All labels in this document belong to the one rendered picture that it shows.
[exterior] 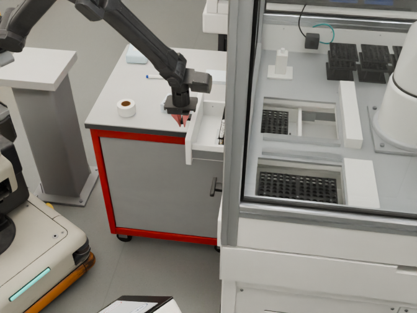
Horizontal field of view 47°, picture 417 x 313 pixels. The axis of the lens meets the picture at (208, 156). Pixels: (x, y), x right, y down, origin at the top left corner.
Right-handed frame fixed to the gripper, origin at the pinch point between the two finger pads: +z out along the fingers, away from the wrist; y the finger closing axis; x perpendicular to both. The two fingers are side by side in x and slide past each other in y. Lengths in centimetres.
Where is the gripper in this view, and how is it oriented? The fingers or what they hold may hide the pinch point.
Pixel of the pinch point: (182, 124)
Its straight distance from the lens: 161.4
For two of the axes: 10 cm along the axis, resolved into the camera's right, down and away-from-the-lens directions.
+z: 0.1, 7.3, 6.8
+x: 1.3, -6.8, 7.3
